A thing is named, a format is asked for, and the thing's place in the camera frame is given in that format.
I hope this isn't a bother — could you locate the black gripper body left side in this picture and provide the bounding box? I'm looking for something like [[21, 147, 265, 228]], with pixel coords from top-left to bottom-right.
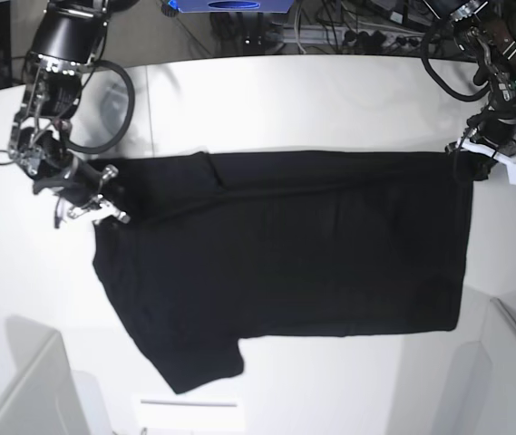
[[467, 105, 516, 149]]

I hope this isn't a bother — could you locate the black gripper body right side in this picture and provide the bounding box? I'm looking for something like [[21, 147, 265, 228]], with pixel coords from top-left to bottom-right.
[[31, 156, 102, 213]]

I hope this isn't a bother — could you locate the black T-shirt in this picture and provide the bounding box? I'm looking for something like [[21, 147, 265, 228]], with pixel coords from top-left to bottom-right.
[[93, 151, 474, 394]]

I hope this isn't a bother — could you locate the blue box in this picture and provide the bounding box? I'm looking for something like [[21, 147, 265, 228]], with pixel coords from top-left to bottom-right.
[[170, 0, 295, 14]]

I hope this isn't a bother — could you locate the white partition panel left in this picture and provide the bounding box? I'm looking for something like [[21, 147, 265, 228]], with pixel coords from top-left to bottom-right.
[[0, 315, 92, 434]]

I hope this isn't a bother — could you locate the white partition panel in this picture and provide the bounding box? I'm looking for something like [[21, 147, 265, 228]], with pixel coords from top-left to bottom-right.
[[0, 315, 92, 434], [431, 298, 516, 435]]

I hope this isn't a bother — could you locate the white partition panel right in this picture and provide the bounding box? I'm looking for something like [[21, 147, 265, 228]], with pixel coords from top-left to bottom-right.
[[431, 298, 516, 435]]

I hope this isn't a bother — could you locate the white table slot plate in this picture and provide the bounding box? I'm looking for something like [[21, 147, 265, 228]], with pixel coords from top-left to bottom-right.
[[133, 396, 246, 432]]

